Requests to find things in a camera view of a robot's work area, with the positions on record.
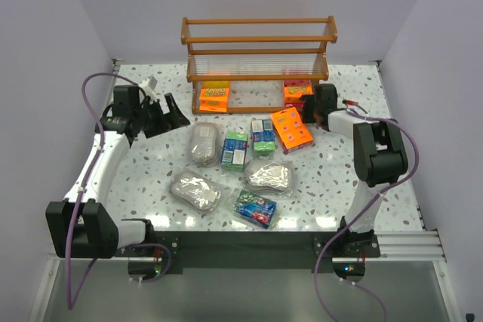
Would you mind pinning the right aluminium rail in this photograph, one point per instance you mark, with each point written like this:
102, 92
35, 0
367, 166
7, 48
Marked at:
421, 246

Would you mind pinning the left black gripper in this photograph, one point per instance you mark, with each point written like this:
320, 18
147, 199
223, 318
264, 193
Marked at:
157, 119

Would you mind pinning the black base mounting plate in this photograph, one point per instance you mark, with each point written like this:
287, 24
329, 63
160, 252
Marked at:
264, 249

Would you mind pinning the blue green sponge pack right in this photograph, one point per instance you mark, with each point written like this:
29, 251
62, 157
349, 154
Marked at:
263, 137

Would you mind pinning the silver scourer pack right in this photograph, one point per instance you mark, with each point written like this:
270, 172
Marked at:
264, 175

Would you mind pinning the blue green sponge pack left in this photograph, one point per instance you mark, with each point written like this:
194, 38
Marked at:
234, 151

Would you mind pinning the blue green colourful sponge pack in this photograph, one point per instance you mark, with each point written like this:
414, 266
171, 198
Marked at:
255, 209

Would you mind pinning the silver scourer pack upper left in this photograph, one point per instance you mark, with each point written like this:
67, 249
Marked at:
203, 147

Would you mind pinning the orange Scrub Mommy box back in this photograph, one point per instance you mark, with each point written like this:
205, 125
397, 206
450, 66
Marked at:
292, 133

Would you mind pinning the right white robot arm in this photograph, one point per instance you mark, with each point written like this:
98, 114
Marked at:
379, 161

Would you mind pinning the wooden three-tier shelf rack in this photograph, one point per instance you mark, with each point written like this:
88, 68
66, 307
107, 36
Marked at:
256, 57

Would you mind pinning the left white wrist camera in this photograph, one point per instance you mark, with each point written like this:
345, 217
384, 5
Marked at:
148, 86

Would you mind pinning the orange Scrub Daddy box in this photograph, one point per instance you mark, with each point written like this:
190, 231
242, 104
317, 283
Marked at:
214, 96

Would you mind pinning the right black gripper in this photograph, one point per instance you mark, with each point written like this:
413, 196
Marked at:
309, 107

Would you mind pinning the silver scourer pack lower left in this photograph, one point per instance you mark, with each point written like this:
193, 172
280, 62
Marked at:
196, 191

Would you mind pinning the orange pink Scrub Mommy box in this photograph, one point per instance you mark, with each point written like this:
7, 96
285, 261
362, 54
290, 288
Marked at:
294, 92

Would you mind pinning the silver scourer pack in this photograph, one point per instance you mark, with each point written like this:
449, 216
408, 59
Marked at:
196, 191
264, 175
203, 147

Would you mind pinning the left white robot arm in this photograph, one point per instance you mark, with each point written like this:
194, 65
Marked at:
80, 226

